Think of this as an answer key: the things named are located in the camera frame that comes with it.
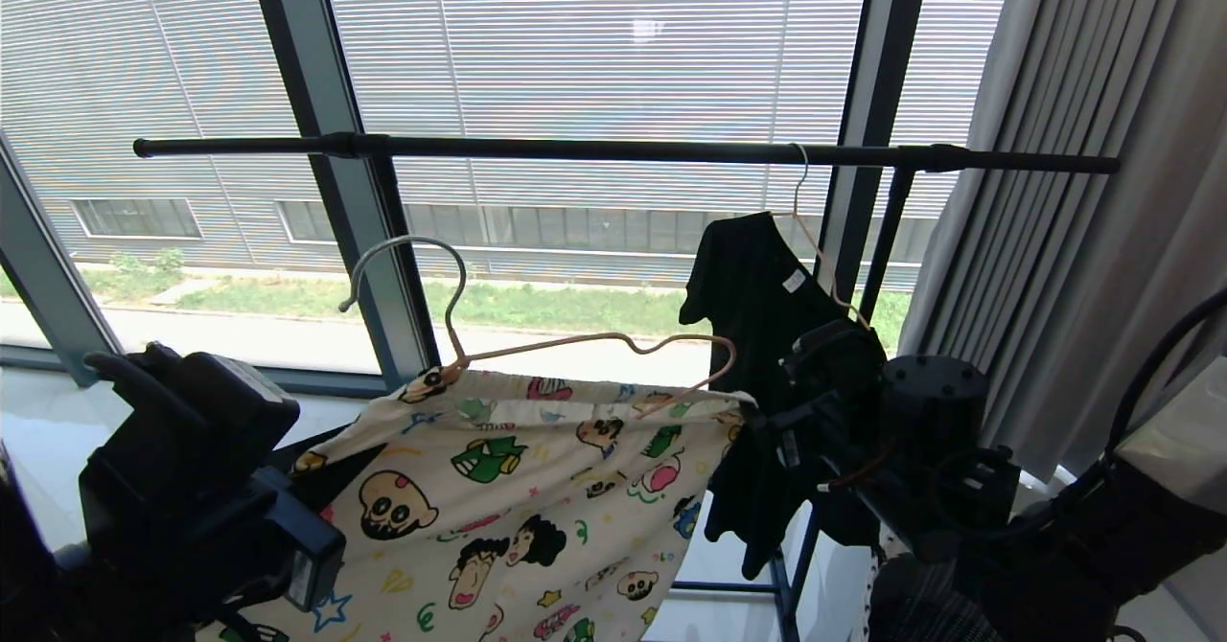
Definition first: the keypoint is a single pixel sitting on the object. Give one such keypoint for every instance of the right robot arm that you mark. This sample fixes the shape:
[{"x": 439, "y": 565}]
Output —
[{"x": 1054, "y": 527}]

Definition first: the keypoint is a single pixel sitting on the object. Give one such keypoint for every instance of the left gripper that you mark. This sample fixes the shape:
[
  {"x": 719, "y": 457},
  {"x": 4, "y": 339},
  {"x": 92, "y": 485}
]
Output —
[{"x": 288, "y": 546}]

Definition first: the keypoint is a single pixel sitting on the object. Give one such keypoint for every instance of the cream printed garment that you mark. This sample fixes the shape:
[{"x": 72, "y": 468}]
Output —
[{"x": 518, "y": 508}]

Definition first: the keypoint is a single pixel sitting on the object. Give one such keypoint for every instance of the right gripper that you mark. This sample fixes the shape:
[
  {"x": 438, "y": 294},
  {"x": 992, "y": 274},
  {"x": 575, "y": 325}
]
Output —
[{"x": 815, "y": 431}]

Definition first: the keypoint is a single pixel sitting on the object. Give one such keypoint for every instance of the black garment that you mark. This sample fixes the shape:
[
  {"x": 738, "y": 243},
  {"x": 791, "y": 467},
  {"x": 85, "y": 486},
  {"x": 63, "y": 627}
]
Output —
[{"x": 757, "y": 335}]

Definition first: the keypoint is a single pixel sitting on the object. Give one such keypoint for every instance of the window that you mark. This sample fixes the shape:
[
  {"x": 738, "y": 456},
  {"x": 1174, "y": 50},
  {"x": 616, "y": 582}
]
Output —
[{"x": 594, "y": 48}]

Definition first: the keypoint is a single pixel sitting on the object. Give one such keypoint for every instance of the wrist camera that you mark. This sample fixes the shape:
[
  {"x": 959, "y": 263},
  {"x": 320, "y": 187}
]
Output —
[
  {"x": 834, "y": 355},
  {"x": 182, "y": 441}
]

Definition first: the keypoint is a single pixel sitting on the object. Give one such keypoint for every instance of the black clothes rack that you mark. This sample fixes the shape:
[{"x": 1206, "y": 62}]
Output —
[{"x": 623, "y": 151}]

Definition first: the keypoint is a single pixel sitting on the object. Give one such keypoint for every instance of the pink clothes hanger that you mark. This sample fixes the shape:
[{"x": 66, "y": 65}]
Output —
[
  {"x": 824, "y": 259},
  {"x": 575, "y": 340}
]

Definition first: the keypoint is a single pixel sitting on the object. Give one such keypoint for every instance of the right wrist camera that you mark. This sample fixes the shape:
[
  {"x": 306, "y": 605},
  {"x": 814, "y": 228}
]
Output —
[{"x": 834, "y": 355}]

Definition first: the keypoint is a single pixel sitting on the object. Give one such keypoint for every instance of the beige curtain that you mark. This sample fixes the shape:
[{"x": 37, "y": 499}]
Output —
[{"x": 1083, "y": 192}]

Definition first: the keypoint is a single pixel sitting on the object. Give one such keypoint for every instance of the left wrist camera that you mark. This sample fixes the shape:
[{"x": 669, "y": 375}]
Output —
[{"x": 182, "y": 441}]

